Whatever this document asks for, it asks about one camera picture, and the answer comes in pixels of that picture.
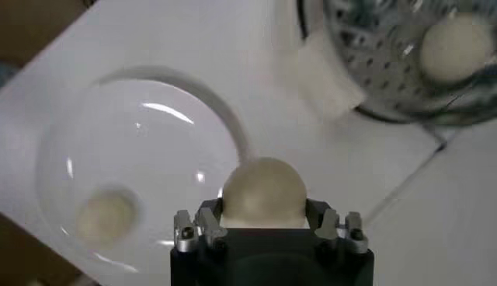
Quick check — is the stainless steel steamer basket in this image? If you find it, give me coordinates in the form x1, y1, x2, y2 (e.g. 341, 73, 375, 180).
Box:
321, 0, 497, 127

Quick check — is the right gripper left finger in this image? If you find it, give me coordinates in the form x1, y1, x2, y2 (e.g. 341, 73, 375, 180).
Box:
173, 197, 230, 253

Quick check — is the round white plate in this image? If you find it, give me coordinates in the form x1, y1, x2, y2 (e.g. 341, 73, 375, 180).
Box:
34, 65, 253, 281

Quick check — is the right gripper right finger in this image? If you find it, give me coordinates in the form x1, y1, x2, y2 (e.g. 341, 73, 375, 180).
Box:
304, 197, 370, 254

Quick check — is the white steamed baozi bun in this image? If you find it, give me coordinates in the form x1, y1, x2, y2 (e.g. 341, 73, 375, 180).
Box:
221, 156, 308, 229
419, 13, 496, 85
75, 188, 139, 249

